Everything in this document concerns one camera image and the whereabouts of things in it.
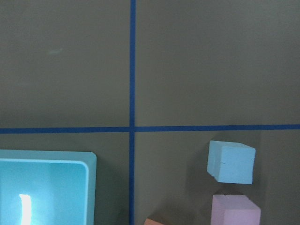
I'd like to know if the pink block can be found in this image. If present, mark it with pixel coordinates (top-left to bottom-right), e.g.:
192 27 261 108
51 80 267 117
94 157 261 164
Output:
210 195 261 225

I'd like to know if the orange block left side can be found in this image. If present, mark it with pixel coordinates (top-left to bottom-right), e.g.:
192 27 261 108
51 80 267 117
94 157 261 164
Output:
143 218 164 225

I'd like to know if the light blue block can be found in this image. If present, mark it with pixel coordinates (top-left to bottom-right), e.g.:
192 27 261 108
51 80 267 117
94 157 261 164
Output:
207 140 256 185

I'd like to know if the blue plastic tray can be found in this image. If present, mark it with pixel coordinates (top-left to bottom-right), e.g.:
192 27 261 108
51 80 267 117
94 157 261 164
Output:
0 150 97 225

